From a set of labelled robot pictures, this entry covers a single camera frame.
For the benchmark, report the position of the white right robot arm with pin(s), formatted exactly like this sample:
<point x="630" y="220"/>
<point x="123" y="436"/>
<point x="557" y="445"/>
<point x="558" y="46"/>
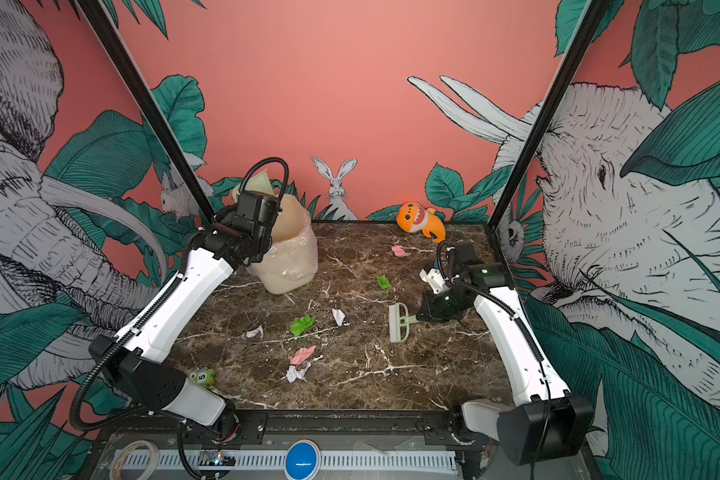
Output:
<point x="546" y="420"/>

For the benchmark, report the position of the green crumpled paper left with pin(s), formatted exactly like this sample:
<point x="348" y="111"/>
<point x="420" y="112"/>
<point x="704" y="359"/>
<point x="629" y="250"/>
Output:
<point x="302" y="324"/>

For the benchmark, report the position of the green frog toy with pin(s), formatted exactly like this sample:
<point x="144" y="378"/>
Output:
<point x="205" y="377"/>

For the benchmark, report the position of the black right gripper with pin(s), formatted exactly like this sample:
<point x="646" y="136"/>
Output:
<point x="433" y="314"/>

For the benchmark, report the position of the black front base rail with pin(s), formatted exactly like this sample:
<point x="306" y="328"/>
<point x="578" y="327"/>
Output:
<point x="437" y="427"/>

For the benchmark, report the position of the white paper scrap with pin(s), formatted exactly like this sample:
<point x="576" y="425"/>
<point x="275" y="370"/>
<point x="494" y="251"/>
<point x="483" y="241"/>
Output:
<point x="339" y="317"/>
<point x="256" y="333"/>

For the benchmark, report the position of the black left corner frame post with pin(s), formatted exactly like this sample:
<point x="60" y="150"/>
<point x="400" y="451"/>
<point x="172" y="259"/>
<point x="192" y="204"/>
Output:
<point x="107" y="34"/>

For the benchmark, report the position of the pink paper scrap front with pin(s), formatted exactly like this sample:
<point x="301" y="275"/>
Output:
<point x="302" y="355"/>

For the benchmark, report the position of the white crumpled paper front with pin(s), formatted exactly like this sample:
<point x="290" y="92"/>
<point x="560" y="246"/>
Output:
<point x="297" y="372"/>

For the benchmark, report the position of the green hand brush white bristles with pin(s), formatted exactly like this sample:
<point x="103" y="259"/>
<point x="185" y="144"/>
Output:
<point x="399" y="321"/>

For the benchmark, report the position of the beige bin with plastic liner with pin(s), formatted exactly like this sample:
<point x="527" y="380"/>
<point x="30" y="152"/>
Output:
<point x="292" y="260"/>

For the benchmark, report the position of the black right corner frame post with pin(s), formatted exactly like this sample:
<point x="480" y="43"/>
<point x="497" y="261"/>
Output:
<point x="586" y="28"/>

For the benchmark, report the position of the white slotted cable duct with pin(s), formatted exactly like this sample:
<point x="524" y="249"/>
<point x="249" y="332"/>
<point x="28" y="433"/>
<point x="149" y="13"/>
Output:
<point x="436" y="462"/>

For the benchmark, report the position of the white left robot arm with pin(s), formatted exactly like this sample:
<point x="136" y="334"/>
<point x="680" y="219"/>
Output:
<point x="133" y="360"/>

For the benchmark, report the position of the clear tape roll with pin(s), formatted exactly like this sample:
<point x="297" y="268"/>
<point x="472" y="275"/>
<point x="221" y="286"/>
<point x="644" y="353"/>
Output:
<point x="143" y="450"/>

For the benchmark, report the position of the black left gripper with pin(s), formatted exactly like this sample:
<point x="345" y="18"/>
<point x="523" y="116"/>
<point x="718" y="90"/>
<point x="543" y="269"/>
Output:
<point x="223" y="219"/>

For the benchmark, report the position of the black corner frame post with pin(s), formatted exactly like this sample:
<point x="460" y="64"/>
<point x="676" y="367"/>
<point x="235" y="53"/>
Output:
<point x="586" y="28"/>
<point x="107" y="34"/>

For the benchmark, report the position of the pink paper scrap far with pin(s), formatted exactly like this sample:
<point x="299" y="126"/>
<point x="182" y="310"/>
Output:
<point x="399" y="251"/>

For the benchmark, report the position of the green plastic dustpan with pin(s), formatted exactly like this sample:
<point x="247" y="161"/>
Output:
<point x="258" y="183"/>

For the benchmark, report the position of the white paper scrap left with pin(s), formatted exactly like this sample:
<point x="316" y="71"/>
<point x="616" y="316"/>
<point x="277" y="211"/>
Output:
<point x="256" y="333"/>

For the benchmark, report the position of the white paper scrap centre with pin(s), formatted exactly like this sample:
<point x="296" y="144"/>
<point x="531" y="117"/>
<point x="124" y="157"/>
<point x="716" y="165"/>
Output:
<point x="339" y="317"/>

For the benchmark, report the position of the pink paper scrap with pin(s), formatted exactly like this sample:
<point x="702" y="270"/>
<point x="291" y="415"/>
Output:
<point x="399" y="251"/>
<point x="302" y="355"/>

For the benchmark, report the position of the small green paper scrap centre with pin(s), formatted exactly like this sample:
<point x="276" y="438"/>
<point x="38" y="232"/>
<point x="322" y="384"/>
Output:
<point x="383" y="283"/>

